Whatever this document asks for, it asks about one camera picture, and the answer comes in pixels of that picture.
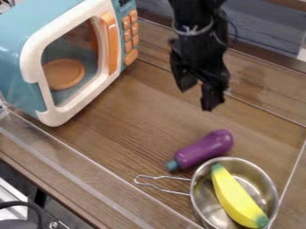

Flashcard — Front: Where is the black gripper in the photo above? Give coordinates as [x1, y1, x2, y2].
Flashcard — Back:
[169, 26, 230, 112]

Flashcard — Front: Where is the silver pot with wire handle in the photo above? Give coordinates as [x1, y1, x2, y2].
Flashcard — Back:
[133, 157, 279, 229]

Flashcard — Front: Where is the blue toy microwave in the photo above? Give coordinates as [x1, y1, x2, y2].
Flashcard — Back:
[0, 0, 139, 126]

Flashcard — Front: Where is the purple toy eggplant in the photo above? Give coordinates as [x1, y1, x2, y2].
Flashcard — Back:
[165, 129, 234, 172]

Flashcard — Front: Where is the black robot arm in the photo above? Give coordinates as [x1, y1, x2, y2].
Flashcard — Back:
[168, 0, 230, 111]

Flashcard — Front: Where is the black cable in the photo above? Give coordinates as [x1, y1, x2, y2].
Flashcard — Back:
[0, 200, 44, 229]

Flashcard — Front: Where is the yellow toy banana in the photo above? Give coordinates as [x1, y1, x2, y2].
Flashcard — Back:
[210, 163, 268, 229]

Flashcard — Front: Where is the orange microwave turntable plate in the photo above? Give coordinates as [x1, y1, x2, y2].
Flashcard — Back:
[42, 58, 85, 90]

